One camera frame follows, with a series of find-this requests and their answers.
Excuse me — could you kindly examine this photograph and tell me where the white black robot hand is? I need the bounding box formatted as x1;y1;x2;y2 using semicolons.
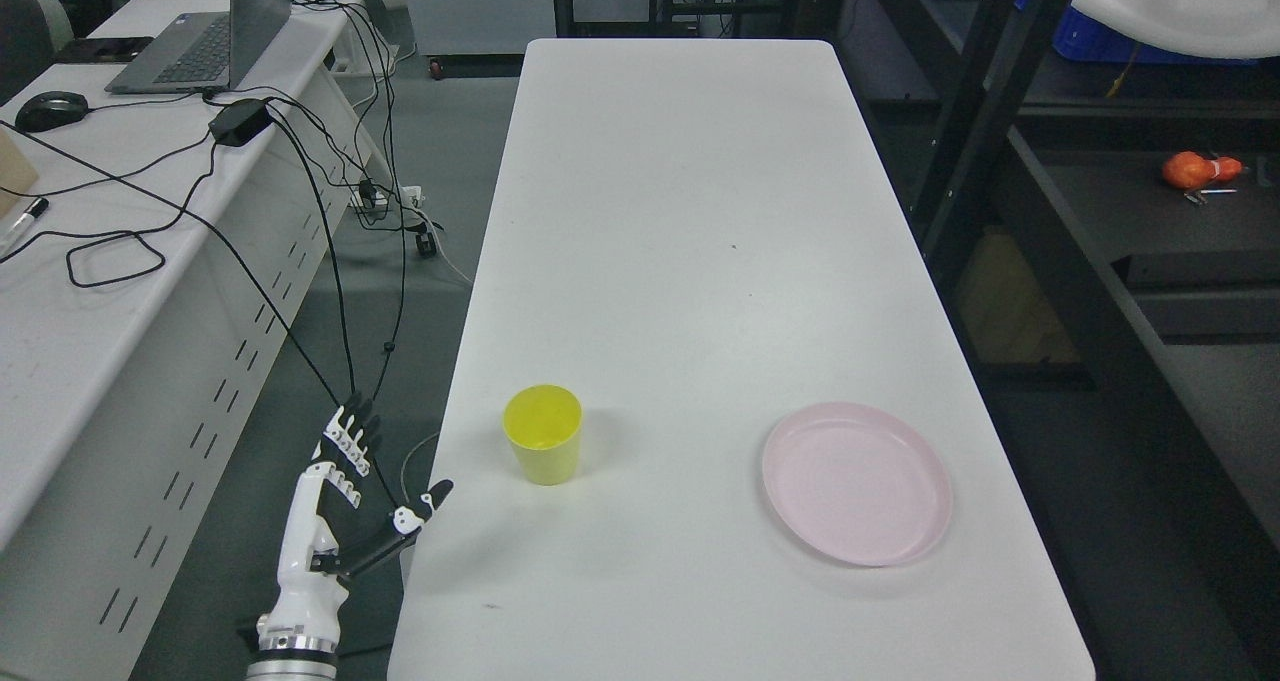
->
253;393;454;673

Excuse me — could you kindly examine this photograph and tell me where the yellow plastic cup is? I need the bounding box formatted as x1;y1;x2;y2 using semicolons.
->
502;384;584;486

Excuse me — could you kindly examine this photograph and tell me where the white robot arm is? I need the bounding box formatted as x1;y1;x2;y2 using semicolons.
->
244;649;338;680

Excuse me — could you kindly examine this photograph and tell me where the dark metal shelf rack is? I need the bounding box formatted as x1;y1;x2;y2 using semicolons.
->
844;0;1277;680

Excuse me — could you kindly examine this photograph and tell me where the orange toy on shelf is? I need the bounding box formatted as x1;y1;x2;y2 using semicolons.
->
1161;151;1244;192

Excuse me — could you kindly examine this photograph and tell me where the white side desk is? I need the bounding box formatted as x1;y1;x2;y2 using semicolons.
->
1;63;349;680

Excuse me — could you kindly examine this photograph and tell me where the white power strip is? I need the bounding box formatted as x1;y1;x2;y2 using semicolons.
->
348;186;425;219

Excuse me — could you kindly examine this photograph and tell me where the white standing desk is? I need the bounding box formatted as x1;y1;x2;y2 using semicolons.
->
387;38;1094;680

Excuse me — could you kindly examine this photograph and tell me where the black marker pen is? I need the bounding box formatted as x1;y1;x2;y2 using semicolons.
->
0;195;49;257

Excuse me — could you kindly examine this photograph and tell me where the cardboard box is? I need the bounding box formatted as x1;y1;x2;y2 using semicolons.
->
1;128;38;219

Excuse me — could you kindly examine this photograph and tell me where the black computer mouse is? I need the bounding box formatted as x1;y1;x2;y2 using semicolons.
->
14;90;92;133

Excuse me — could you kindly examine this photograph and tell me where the pink plastic plate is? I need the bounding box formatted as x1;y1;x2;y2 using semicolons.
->
762;402;954;567

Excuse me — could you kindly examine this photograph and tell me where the grey laptop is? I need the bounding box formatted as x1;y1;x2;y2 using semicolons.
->
104;0;292;96

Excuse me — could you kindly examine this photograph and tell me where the grey office chair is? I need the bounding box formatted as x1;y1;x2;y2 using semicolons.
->
1;0;76;104

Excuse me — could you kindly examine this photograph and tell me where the blue plastic crate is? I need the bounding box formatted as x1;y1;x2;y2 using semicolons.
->
1053;0;1277;65

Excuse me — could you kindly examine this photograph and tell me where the black cable on desk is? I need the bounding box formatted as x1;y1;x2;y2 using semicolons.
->
0;122;221;291

